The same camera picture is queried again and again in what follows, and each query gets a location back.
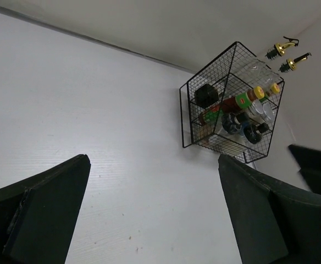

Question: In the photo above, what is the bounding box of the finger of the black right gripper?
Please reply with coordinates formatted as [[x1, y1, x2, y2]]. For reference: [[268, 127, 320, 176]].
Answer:
[[288, 144, 321, 195]]

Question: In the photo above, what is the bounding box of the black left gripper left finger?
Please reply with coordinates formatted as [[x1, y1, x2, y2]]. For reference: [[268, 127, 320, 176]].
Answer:
[[0, 155, 91, 263]]

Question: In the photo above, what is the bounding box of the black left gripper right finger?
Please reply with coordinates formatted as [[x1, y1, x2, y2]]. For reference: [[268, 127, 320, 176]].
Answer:
[[218, 155, 321, 263]]

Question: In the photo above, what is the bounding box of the white spice jar black cap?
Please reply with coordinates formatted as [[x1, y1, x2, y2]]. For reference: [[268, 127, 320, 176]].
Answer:
[[239, 123, 269, 145]]

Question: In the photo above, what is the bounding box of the brown spice jar black cap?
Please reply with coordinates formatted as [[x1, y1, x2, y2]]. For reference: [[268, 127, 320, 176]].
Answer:
[[219, 112, 249, 135]]

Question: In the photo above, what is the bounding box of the glass oil bottle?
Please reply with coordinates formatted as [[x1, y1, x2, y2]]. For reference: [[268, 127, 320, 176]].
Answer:
[[240, 36, 300, 83], [265, 50, 312, 74]]

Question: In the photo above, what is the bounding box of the black object inside rack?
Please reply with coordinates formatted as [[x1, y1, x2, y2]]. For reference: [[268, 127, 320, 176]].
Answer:
[[195, 84, 219, 108]]

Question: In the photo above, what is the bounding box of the black wire rack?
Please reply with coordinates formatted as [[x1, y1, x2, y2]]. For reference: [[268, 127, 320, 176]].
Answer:
[[179, 41, 285, 163]]

